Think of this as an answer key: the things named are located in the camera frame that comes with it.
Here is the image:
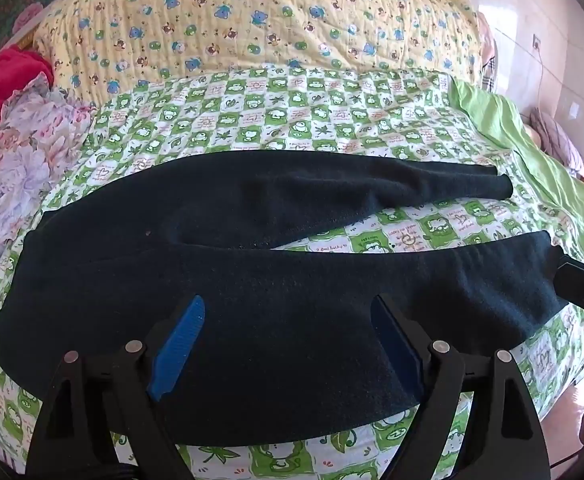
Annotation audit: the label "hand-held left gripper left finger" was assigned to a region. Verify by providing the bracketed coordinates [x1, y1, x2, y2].
[26, 294, 207, 480]

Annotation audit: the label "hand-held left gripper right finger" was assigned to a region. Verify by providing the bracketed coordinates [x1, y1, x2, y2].
[368, 294, 554, 480]

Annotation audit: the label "dark navy pants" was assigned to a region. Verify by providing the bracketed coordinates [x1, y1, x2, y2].
[0, 152, 569, 448]

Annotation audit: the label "plaid pillow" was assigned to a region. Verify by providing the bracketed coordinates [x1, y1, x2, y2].
[528, 107, 584, 179]

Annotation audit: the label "light green sheet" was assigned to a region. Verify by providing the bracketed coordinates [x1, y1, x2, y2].
[447, 77, 584, 272]

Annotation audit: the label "pink floral cloth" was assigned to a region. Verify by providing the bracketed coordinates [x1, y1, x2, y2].
[0, 72, 99, 272]

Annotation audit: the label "green frog printed blanket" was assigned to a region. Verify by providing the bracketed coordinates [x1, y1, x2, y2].
[0, 67, 584, 480]

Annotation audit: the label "red fleece blanket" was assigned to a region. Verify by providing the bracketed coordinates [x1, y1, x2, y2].
[0, 45, 55, 166]

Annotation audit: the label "yellow bear printed quilt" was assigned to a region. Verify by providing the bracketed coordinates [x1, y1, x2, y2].
[32, 0, 484, 109]

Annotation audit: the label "thin wall cable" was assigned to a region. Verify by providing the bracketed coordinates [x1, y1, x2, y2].
[536, 46, 549, 111]

